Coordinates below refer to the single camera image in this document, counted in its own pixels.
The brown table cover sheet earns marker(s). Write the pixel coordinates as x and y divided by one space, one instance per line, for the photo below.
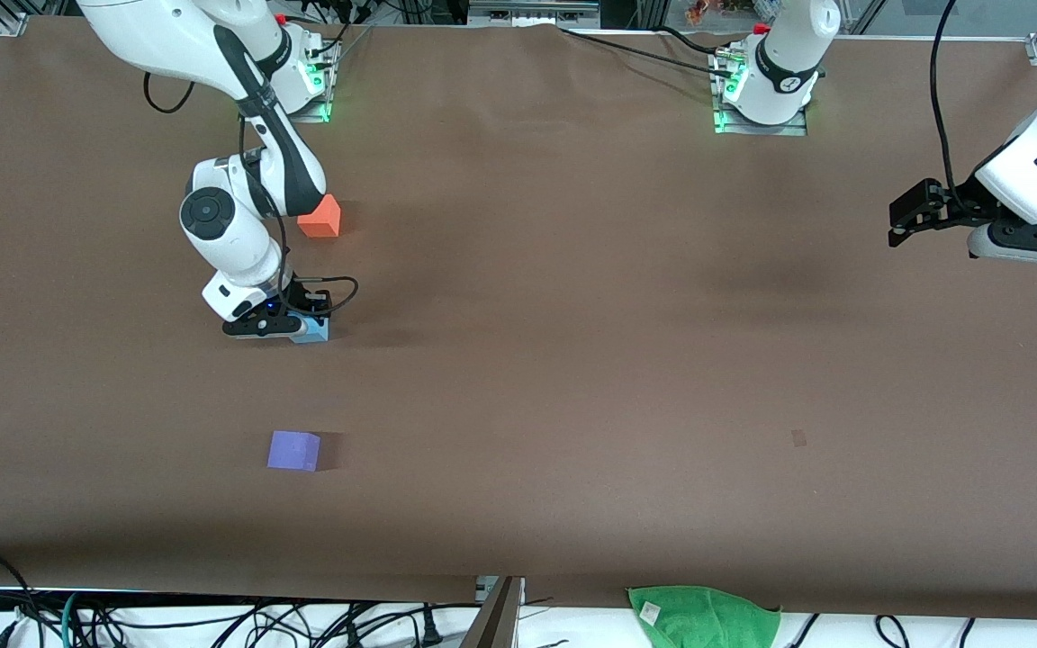
662 450

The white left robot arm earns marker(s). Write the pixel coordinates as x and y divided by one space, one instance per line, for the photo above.
789 54

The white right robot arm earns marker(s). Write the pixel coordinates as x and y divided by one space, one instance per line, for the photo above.
149 36

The purple foam block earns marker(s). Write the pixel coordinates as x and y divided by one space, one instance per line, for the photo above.
292 450

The aluminium frame rail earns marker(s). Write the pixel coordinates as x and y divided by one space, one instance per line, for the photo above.
532 11

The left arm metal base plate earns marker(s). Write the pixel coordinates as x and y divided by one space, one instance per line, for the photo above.
752 130

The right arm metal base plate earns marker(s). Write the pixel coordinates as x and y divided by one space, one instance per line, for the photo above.
320 112

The green cloth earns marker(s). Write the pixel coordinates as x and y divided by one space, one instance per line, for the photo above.
707 621

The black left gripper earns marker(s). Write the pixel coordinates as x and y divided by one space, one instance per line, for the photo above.
958 209

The grey metal post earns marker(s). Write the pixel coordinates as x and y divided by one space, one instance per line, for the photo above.
496 621

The light blue foam block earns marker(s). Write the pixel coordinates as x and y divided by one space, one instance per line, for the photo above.
313 331

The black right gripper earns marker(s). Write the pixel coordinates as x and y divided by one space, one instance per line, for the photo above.
305 301

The orange foam block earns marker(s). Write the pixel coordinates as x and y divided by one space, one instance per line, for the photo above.
325 220

